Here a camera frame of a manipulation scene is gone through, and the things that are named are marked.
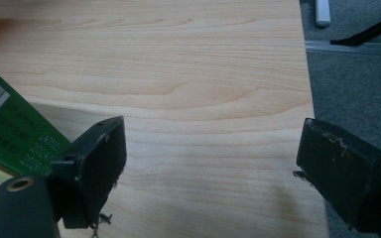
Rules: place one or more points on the green box with barcode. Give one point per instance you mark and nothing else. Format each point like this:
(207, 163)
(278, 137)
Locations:
(11, 132)

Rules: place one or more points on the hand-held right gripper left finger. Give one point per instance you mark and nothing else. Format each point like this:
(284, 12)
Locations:
(89, 172)

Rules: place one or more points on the black stand leg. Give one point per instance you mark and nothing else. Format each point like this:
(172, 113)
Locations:
(367, 33)

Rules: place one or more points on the white cylindrical leg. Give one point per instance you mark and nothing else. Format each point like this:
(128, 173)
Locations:
(322, 12)

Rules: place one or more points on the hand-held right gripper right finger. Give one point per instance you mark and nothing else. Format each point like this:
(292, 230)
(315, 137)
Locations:
(344, 175)

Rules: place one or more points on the metal floor rail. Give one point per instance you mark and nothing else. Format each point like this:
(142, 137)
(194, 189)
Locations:
(354, 48)

